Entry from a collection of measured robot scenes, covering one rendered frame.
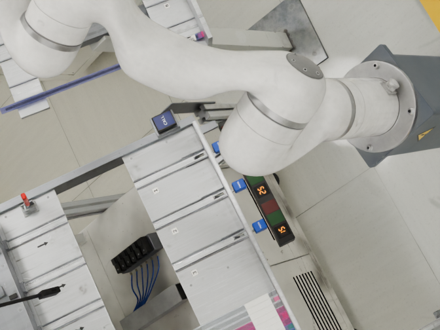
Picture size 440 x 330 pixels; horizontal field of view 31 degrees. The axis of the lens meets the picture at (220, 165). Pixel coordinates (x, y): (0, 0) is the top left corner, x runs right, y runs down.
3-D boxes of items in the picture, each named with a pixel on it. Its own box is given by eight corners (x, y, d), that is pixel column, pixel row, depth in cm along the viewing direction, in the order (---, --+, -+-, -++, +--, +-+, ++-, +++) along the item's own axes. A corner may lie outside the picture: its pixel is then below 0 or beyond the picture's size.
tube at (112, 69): (201, 32, 190) (201, 31, 188) (203, 37, 190) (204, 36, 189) (0, 109, 183) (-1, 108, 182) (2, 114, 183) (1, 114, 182)
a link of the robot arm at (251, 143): (367, 106, 145) (293, 110, 126) (312, 179, 154) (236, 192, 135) (324, 64, 150) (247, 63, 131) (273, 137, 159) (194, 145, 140)
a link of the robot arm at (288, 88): (283, 130, 145) (332, 60, 138) (289, 167, 136) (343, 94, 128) (27, 8, 131) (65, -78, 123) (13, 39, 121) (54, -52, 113)
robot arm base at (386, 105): (381, 41, 162) (333, 38, 148) (436, 113, 156) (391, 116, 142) (320, 100, 173) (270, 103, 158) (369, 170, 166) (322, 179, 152)
